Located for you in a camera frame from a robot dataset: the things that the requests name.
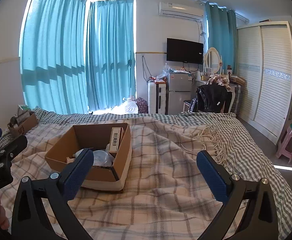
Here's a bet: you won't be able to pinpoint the clear plastic bag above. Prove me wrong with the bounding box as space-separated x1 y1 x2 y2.
157 64 176 79

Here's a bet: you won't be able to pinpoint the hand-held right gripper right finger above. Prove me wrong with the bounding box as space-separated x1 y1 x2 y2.
196 150 279 240

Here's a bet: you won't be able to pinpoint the flat cardboard boxes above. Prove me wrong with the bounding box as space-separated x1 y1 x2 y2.
230 74 246 87

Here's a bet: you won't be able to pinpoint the white plastic bag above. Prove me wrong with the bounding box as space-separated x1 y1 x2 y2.
122 96 139 114

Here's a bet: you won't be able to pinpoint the pink brown patterned cloth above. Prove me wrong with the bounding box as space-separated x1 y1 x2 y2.
207 74 230 89

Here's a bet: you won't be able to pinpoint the dark patterned bag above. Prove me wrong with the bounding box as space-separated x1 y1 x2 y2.
133 97 149 114

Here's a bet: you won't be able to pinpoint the white suitcase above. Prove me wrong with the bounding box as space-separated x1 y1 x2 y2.
148 81 167 115

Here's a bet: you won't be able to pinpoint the white oval mirror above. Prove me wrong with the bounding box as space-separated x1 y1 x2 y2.
204 47 222 75

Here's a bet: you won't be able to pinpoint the brown and white medicine box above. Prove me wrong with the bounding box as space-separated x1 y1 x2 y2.
109 127 125 153

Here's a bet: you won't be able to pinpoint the black jacket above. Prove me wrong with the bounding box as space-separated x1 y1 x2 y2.
191 84 228 113

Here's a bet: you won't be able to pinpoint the hanging wall cable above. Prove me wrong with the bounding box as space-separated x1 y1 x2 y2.
142 55 151 83

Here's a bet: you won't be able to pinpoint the silver fridge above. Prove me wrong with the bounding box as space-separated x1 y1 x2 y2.
166 72 195 115

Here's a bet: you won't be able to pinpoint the black wall television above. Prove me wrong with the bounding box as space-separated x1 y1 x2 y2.
166 38 204 65

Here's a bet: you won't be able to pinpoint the clear cotton swab container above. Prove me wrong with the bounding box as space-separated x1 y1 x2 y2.
93 150 116 168

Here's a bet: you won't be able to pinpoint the beige plaid blanket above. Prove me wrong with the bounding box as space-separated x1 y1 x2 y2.
0 118 239 240

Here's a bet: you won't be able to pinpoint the white louvred wardrobe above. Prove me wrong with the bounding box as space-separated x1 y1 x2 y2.
236 21 292 145

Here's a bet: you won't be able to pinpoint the large cardboard box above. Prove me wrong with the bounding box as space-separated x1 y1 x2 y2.
45 122 132 192

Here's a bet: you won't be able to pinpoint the narrow teal curtain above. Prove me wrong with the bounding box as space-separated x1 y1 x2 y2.
205 2 238 77

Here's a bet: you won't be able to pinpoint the pink plastic stool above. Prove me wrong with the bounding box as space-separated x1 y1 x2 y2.
276 124 292 164

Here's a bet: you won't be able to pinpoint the teal window curtain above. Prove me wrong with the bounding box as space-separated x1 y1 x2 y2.
86 0 136 112
19 0 89 115

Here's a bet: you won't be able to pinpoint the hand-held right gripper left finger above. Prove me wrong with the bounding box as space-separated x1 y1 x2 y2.
11 148 94 240

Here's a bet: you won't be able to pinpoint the small cardboard box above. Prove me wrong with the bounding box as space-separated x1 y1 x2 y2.
8 111 39 137

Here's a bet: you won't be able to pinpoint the grey ribbed suitcase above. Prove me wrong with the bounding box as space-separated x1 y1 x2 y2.
227 83 242 113

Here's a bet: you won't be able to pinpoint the white air conditioner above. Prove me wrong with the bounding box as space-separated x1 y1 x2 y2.
158 1 204 20

